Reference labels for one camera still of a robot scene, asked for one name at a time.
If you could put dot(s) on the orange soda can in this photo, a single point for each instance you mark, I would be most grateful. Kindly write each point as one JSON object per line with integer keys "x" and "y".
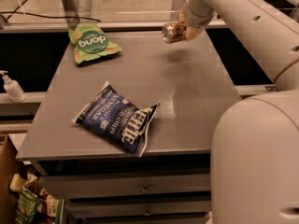
{"x": 174, "y": 32}

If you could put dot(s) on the grey drawer cabinet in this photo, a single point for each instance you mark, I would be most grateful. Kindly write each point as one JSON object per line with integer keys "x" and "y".
{"x": 100, "y": 182}

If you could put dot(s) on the brown cardboard box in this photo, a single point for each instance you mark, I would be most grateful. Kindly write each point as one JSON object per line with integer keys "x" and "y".
{"x": 8, "y": 167}

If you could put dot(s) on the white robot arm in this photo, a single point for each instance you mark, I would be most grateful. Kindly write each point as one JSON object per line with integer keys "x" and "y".
{"x": 254, "y": 168}

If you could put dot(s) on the white pump bottle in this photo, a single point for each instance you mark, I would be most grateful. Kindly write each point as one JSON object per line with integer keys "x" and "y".
{"x": 13, "y": 88}

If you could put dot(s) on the green snack bag in box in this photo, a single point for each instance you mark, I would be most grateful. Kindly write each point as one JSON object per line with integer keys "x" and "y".
{"x": 26, "y": 208}

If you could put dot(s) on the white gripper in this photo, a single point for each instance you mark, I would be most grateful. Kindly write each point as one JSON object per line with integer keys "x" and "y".
{"x": 193, "y": 17}

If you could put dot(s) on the blue kettle chips bag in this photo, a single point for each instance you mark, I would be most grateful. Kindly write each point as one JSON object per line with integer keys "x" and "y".
{"x": 115, "y": 118}

